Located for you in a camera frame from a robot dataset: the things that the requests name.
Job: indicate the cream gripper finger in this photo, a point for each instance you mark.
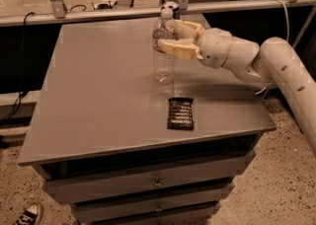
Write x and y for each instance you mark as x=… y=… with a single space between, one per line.
x=182 y=48
x=179 y=29

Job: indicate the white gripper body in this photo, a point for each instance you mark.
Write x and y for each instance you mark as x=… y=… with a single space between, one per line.
x=213 y=46

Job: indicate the clear plastic water bottle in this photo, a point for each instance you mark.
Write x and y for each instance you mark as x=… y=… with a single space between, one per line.
x=163 y=62

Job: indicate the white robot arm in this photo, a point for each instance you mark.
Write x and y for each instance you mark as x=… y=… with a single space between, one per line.
x=262 y=66

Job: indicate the blue soda can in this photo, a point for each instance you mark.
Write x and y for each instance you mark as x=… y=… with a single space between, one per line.
x=174 y=7

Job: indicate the black snack bar wrapper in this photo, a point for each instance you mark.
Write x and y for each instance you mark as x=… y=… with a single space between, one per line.
x=180 y=114

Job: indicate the white power strip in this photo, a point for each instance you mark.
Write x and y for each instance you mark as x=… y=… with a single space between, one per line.
x=104 y=5

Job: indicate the grey drawer cabinet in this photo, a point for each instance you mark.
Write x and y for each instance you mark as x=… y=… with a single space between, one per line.
x=99 y=135

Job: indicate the black and white sneaker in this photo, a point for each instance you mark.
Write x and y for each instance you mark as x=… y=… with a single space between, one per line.
x=31 y=215

